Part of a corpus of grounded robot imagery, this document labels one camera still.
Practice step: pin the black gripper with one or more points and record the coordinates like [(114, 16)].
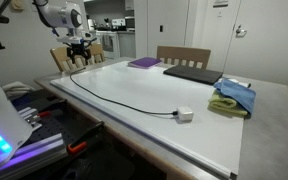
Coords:
[(79, 49)]

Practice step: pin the white power adapter cube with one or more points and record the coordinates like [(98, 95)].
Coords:
[(185, 113)]

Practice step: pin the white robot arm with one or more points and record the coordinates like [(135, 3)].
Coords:
[(67, 24)]

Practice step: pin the light wooden chair left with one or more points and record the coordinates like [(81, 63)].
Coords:
[(65, 63)]

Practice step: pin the purple notebook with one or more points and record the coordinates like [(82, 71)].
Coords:
[(144, 63)]

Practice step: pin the white whiteboard mat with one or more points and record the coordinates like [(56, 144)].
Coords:
[(147, 100)]

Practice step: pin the brown wooden chair right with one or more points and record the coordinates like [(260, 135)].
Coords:
[(186, 56)]

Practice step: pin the black laptop sleeve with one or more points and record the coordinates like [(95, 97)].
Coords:
[(194, 74)]

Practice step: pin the yellow-green folded cloth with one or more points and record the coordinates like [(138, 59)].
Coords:
[(225, 104)]

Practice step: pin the blue microfiber cloth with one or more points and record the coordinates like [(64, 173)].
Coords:
[(243, 95)]

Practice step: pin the orange handled clamp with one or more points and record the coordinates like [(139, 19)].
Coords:
[(81, 143)]

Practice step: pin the aluminium rail frame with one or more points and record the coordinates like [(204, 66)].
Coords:
[(37, 155)]

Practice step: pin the silver door handle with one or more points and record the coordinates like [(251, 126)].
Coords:
[(240, 32)]

